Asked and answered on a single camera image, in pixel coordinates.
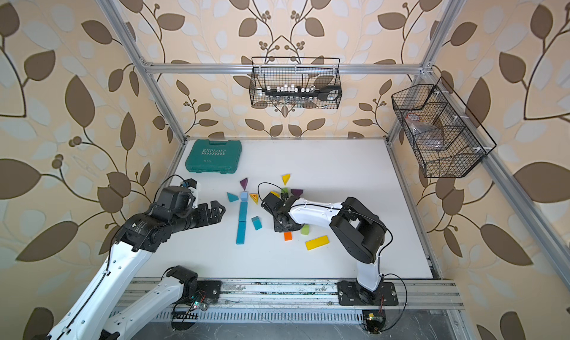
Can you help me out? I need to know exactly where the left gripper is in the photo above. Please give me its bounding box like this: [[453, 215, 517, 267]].
[[171, 200, 228, 236]]

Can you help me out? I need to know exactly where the dark purple triangle block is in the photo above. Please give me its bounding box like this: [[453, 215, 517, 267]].
[[290, 189, 304, 198]]

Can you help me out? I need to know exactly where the teal wedge block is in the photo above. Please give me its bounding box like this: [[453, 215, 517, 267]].
[[252, 216, 263, 230]]

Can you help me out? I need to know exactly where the yellow small block bottom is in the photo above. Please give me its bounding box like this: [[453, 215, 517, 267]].
[[281, 174, 291, 186]]

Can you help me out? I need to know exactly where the light green cube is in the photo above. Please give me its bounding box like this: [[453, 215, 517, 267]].
[[301, 224, 310, 236]]

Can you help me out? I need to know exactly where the teal triangle block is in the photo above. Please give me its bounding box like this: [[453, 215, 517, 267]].
[[227, 193, 240, 203]]

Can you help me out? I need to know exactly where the teal long block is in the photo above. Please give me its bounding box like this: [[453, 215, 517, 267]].
[[238, 201, 248, 223], [235, 221, 246, 245]]

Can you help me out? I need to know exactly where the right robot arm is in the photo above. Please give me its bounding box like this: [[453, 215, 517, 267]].
[[261, 193, 391, 292]]

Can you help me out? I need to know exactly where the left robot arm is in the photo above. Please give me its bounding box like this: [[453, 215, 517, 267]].
[[31, 186, 226, 339]]

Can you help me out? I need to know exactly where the yellow long block bottom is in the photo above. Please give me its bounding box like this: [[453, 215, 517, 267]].
[[305, 236, 330, 251]]

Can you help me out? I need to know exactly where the green plastic tool case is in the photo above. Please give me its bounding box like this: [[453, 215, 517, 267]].
[[185, 139, 242, 174]]

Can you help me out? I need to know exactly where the socket bit holder strip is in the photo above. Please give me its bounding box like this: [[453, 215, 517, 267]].
[[258, 86, 342, 102]]

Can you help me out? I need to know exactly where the clear plastic bag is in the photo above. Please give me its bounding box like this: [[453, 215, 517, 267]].
[[405, 113, 445, 150]]

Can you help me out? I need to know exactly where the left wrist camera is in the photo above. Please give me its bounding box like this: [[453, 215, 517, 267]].
[[183, 178, 200, 209]]

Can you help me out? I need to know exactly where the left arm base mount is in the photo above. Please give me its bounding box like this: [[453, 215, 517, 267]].
[[161, 265, 222, 304]]

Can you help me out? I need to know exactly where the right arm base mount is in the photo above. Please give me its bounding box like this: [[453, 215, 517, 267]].
[[336, 280, 399, 307]]

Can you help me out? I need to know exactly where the black wire basket back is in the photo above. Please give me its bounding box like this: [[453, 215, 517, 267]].
[[249, 56, 343, 110]]

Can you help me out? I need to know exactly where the black wire basket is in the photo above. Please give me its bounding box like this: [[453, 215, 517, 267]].
[[249, 56, 343, 110], [391, 77, 497, 178]]

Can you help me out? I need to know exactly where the aluminium rail front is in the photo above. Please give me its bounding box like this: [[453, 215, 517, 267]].
[[95, 277, 465, 310]]

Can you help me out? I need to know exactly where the black wire basket right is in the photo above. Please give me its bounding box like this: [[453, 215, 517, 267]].
[[391, 77, 497, 178]]

